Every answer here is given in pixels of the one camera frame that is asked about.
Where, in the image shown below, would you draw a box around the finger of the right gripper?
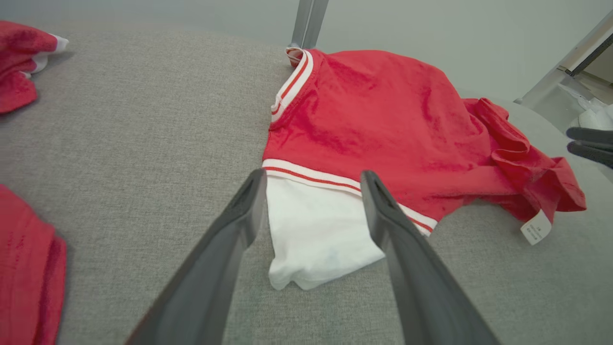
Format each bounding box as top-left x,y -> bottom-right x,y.
566,127 -> 613,147
568,142 -> 613,168

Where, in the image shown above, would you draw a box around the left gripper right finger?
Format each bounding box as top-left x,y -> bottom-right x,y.
360,170 -> 501,345

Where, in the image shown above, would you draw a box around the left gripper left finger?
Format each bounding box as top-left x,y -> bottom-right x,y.
125,168 -> 268,345

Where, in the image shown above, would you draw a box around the red basketball jersey number 23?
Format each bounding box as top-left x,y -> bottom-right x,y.
262,46 -> 587,291

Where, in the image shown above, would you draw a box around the red shorts with white trim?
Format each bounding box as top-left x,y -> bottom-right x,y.
0,21 -> 69,114

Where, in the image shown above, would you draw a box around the white crumpled plastic bag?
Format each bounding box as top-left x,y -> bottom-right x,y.
558,84 -> 613,132

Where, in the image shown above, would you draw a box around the plain red garment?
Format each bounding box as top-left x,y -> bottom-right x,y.
0,184 -> 68,345

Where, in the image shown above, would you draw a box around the grey metal frame leg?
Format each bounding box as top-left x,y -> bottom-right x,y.
515,12 -> 613,110

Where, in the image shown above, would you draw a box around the grey partition post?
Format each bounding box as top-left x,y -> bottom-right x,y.
291,0 -> 314,48
303,0 -> 330,48

